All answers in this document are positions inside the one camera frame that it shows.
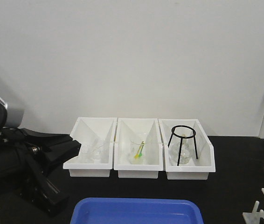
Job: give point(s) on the blue plastic tray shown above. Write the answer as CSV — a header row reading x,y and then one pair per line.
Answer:
x,y
98,210

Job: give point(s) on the yellow green plastic spatulas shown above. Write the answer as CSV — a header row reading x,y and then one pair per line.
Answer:
x,y
139,152

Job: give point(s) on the black metal tripod stand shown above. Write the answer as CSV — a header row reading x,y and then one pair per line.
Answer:
x,y
184,152

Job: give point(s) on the white storage bin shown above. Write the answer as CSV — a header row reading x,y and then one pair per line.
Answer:
x,y
196,169
85,130
148,129

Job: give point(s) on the left white storage bin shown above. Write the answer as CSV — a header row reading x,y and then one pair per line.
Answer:
x,y
85,130

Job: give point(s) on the middle white storage bin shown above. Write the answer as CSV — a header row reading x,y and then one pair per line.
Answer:
x,y
148,129

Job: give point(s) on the glassware in left bin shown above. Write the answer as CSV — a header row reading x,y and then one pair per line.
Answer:
x,y
97,152

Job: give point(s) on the glass beaker in middle bin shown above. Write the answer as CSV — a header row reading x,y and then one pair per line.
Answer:
x,y
135,142

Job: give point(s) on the right white storage bin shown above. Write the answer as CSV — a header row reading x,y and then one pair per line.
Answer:
x,y
196,169

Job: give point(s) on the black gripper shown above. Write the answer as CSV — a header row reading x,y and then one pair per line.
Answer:
x,y
29,153

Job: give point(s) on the glass flask under tripod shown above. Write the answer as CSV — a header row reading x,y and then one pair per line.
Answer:
x,y
173,151

